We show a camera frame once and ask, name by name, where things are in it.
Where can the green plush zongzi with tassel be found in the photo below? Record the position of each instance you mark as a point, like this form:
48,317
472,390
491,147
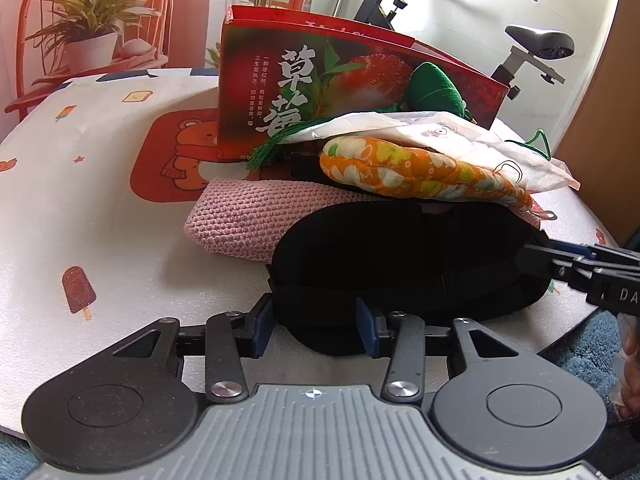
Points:
430,85

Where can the orange floral oven mitt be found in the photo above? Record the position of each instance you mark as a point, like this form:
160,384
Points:
380,165

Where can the red cardboard box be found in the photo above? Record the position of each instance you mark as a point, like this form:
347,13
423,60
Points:
250,85

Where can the pink knitted pouch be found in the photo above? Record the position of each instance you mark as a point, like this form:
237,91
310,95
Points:
235,215

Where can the blue white geometric blanket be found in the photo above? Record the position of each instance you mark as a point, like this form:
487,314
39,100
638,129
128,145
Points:
125,76

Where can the white printed plastic bag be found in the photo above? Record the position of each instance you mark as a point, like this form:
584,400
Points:
450,130

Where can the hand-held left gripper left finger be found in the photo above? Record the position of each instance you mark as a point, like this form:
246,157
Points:
261,327

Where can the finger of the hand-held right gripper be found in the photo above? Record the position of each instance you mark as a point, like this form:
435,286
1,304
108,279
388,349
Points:
540,260
570,250

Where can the black eye mask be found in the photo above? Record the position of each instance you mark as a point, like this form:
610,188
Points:
400,250

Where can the black exercise bike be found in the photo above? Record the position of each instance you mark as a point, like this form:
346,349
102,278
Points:
540,40

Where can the person's right hand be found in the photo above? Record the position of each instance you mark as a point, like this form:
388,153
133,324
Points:
631,360

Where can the brown wooden panel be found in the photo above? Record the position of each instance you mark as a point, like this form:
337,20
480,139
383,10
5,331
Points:
610,160

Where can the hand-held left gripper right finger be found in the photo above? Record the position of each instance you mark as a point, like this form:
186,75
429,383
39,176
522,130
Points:
364,330

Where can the blue rug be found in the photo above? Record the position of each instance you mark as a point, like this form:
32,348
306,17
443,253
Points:
590,350

